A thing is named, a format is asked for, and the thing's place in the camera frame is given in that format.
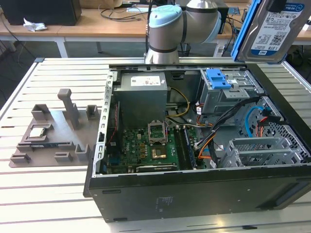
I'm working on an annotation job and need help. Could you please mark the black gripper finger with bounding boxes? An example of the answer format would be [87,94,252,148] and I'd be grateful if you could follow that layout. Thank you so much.
[266,0,286,12]

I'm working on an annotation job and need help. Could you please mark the hard disk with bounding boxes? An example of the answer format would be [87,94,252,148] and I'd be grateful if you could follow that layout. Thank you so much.
[230,0,306,65]

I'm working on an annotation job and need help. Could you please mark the metal disk bay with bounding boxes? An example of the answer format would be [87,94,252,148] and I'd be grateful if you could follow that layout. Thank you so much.
[222,137,304,168]

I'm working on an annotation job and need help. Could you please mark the black box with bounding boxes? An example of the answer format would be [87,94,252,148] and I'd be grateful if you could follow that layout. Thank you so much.
[217,6,230,34]

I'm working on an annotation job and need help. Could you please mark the blue plastic drive latch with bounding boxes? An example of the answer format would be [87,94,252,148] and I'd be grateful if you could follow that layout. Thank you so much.
[206,68,231,90]

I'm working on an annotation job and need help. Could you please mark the metal optical drive cage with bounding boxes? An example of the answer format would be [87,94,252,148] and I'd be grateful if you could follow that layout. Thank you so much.
[198,69,264,116]

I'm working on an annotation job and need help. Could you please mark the grey power supply unit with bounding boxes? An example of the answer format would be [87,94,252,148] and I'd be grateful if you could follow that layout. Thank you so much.
[113,72,169,129]

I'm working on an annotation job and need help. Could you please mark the RAM stick with blue chips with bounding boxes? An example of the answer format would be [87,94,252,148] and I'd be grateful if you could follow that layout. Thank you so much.
[183,127,196,169]

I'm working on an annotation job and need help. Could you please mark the thin locking lever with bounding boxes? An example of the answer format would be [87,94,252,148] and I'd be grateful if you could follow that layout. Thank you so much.
[163,119,169,145]

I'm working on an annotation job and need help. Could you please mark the black RAM slot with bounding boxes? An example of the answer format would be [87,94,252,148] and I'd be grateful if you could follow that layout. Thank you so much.
[173,128,187,170]

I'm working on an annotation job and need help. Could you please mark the metal socket cover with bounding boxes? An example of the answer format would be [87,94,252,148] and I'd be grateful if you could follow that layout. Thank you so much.
[147,121,168,145]

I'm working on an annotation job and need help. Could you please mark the CPU socket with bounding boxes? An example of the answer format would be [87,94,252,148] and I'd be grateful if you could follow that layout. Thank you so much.
[151,147,167,161]

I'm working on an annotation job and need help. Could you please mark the black graphics card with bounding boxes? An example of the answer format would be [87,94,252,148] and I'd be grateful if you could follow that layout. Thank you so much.
[135,164,180,173]

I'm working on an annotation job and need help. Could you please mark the green motherboard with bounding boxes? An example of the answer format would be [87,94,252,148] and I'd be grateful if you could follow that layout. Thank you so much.
[106,126,202,174]

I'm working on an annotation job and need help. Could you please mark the black PC case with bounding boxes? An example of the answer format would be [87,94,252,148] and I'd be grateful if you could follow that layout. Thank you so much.
[83,62,311,223]

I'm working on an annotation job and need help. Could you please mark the black computer tower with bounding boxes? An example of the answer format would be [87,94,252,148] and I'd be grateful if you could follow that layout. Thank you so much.
[1,0,82,26]

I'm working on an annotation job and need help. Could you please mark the crumpled white paper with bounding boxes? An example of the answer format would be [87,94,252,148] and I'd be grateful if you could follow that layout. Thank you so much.
[23,17,48,32]

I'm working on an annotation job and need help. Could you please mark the grey parts rack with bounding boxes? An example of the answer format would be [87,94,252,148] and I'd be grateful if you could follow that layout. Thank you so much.
[9,88,103,168]

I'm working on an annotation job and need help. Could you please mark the silver CPU chip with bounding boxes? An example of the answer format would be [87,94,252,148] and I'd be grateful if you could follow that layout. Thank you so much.
[28,127,47,139]

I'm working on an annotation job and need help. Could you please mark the blue wire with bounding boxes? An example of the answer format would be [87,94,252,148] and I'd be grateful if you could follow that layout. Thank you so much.
[244,105,265,139]

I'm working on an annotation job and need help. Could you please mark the red orange power wire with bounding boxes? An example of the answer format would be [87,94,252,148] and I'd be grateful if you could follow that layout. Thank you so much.
[256,116,270,138]

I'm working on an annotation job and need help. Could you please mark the black cable bundle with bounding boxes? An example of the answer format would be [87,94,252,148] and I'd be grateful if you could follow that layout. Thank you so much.
[194,96,262,149]

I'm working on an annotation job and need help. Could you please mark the yellow wires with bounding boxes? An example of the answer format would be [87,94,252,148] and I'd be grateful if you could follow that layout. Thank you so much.
[166,87,190,119]

